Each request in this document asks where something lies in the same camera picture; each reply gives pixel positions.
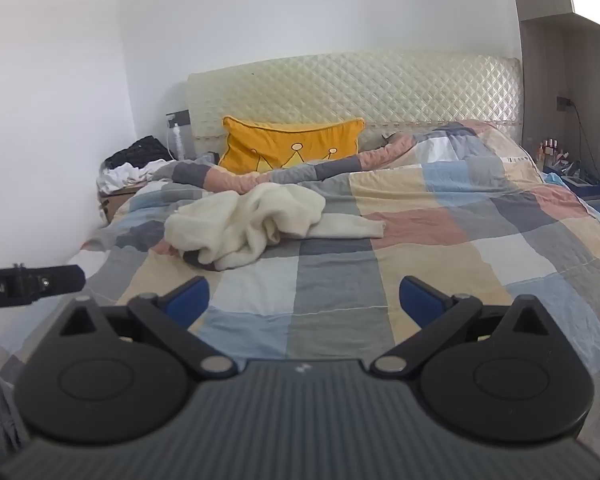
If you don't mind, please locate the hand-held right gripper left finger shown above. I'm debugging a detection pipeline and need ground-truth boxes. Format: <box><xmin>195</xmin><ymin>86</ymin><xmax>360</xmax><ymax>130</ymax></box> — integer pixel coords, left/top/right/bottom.
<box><xmin>55</xmin><ymin>275</ymin><xmax>239</xmax><ymax>380</ymax></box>

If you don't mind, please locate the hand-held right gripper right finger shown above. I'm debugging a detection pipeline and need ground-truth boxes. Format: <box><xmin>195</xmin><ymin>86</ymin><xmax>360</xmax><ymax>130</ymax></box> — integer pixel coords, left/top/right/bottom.
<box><xmin>369</xmin><ymin>275</ymin><xmax>554</xmax><ymax>380</ymax></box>

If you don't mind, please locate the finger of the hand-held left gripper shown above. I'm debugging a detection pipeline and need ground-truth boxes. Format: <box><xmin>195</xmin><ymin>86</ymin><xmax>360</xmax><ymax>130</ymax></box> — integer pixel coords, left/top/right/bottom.
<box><xmin>35</xmin><ymin>264</ymin><xmax>87</xmax><ymax>305</ymax></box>

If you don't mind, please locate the cream striped sweater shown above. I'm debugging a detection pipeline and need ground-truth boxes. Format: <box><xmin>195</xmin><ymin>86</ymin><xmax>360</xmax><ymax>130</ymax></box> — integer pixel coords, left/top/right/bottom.
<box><xmin>164</xmin><ymin>182</ymin><xmax>385</xmax><ymax>272</ymax></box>

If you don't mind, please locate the white clothes pile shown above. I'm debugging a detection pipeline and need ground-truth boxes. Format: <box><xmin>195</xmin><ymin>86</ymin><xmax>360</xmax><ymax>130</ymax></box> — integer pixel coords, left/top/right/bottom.
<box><xmin>96</xmin><ymin>159</ymin><xmax>169</xmax><ymax>194</ymax></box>

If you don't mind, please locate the black clothes pile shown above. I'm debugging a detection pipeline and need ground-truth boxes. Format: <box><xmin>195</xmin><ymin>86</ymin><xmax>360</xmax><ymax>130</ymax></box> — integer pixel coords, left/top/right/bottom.
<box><xmin>104</xmin><ymin>135</ymin><xmax>171</xmax><ymax>169</ymax></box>

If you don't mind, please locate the patchwork quilt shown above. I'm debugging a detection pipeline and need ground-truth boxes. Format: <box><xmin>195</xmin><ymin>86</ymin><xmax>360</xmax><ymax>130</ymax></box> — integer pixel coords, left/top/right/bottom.
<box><xmin>0</xmin><ymin>119</ymin><xmax>600</xmax><ymax>466</ymax></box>

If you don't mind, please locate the brown cardboard box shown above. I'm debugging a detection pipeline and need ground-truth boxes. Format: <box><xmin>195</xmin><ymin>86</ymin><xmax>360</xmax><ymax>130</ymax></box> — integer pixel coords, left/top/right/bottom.
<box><xmin>97</xmin><ymin>183</ymin><xmax>149</xmax><ymax>224</ymax></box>

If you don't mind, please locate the white pump bottle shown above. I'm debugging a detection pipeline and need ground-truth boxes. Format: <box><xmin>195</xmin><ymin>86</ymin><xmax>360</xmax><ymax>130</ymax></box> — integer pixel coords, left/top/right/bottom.
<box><xmin>167</xmin><ymin>111</ymin><xmax>191</xmax><ymax>159</ymax></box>

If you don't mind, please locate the yellow crown print pillow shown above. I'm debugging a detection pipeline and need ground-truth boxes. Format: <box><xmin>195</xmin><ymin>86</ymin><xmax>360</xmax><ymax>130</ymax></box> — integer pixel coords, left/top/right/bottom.
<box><xmin>218</xmin><ymin>116</ymin><xmax>366</xmax><ymax>175</ymax></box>

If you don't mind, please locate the blue storage box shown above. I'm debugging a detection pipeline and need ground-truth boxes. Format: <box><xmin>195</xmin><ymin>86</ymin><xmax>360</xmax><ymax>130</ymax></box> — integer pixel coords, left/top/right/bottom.
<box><xmin>562</xmin><ymin>160</ymin><xmax>600</xmax><ymax>192</ymax></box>

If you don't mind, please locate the cream quilted headboard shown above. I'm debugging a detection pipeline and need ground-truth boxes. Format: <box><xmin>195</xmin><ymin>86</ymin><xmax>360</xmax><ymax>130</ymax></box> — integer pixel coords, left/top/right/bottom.
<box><xmin>186</xmin><ymin>51</ymin><xmax>524</xmax><ymax>159</ymax></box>

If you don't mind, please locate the black power cable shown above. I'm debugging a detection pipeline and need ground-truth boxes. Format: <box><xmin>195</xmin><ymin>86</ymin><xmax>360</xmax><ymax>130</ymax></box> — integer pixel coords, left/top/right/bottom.
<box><xmin>570</xmin><ymin>102</ymin><xmax>600</xmax><ymax>192</ymax></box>

